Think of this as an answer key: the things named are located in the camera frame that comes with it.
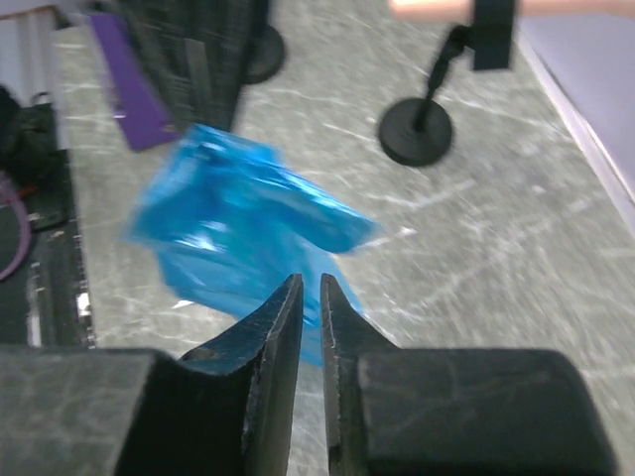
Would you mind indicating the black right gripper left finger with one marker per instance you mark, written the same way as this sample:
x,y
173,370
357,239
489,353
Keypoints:
x,y
224,408

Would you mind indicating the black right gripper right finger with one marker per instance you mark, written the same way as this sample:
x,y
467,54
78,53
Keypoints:
x,y
451,411

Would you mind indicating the blue plastic trash bag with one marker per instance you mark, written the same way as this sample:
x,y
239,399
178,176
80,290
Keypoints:
x,y
228,222

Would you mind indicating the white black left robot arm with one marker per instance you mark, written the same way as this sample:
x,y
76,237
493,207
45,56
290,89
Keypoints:
x,y
194,53

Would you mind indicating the purple wedge holder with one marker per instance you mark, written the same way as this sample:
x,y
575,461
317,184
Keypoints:
x,y
140,115

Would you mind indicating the peach pink microphone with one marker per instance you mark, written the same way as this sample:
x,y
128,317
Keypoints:
x,y
464,11

